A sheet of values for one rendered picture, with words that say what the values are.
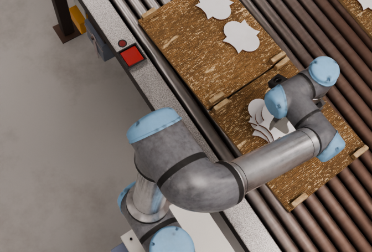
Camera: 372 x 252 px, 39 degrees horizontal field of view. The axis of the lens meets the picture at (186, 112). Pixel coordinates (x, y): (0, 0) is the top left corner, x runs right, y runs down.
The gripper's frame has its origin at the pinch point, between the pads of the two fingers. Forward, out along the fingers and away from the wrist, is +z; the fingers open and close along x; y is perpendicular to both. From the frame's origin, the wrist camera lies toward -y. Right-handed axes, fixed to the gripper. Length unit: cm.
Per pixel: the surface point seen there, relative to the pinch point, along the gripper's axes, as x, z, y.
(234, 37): 10.7, 10.3, -33.4
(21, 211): -85, 105, -57
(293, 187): -9.9, 11.3, 18.1
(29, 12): -22, 105, -147
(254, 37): 16.1, 10.3, -29.0
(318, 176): -1.2, 11.3, 20.7
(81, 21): -21, 35, -85
